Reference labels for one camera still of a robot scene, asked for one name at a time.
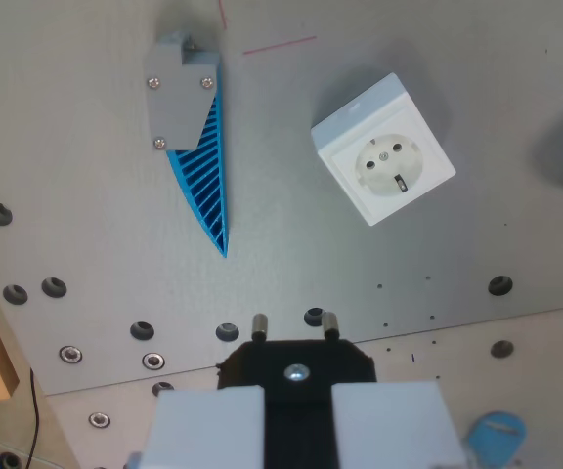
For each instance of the white wall socket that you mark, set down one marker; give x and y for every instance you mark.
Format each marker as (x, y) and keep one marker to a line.
(384, 151)

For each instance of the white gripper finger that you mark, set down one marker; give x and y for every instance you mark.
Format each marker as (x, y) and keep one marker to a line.
(394, 425)
(208, 430)

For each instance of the hex socket plate screw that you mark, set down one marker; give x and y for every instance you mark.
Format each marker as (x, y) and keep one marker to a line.
(70, 354)
(153, 361)
(99, 419)

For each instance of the blue ribbed wedge part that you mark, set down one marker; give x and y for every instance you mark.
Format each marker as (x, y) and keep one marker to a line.
(208, 195)

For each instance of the blue round plastic part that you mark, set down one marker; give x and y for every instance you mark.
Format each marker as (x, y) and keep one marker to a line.
(496, 437)

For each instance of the grey 3D-printed bracket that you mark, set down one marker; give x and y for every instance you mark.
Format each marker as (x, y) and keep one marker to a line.
(179, 93)

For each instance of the grey metal mounting plate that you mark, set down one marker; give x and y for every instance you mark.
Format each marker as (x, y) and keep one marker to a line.
(281, 273)

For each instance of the black plug with metal pins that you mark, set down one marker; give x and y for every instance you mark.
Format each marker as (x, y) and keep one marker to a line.
(301, 359)

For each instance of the small bracket screw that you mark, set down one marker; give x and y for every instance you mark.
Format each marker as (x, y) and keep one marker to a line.
(206, 82)
(153, 82)
(160, 142)

